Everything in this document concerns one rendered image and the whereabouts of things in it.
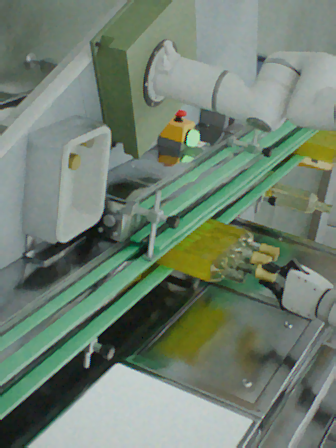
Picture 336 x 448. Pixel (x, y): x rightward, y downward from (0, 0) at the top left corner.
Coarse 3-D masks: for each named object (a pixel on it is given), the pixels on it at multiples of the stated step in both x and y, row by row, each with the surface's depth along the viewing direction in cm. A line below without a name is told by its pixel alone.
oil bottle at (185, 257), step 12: (168, 252) 190; (180, 252) 188; (192, 252) 188; (204, 252) 189; (216, 252) 190; (168, 264) 191; (180, 264) 189; (192, 264) 188; (204, 264) 186; (216, 264) 185; (204, 276) 187; (216, 276) 186
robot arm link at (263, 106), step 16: (272, 64) 171; (224, 80) 172; (240, 80) 172; (256, 80) 172; (272, 80) 169; (288, 80) 170; (224, 96) 172; (240, 96) 170; (256, 96) 169; (272, 96) 168; (288, 96) 170; (224, 112) 174; (240, 112) 171; (256, 112) 168; (272, 112) 168; (256, 128) 173; (272, 128) 170
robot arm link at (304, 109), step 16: (288, 64) 170; (304, 64) 167; (320, 64) 163; (304, 80) 164; (320, 80) 162; (304, 96) 162; (320, 96) 160; (288, 112) 165; (304, 112) 162; (320, 112) 159; (320, 128) 162
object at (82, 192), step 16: (96, 144) 170; (64, 160) 156; (96, 160) 172; (64, 176) 157; (80, 176) 175; (96, 176) 173; (64, 192) 159; (80, 192) 176; (96, 192) 175; (64, 208) 176; (80, 208) 177; (96, 208) 176; (64, 224) 170; (80, 224) 172; (64, 240) 165
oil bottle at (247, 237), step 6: (204, 222) 205; (210, 222) 205; (216, 222) 206; (222, 222) 206; (210, 228) 203; (216, 228) 202; (222, 228) 203; (228, 228) 203; (234, 228) 204; (240, 228) 204; (228, 234) 201; (234, 234) 201; (240, 234) 201; (246, 234) 202; (252, 234) 203; (246, 240) 200; (252, 240) 202; (246, 246) 200
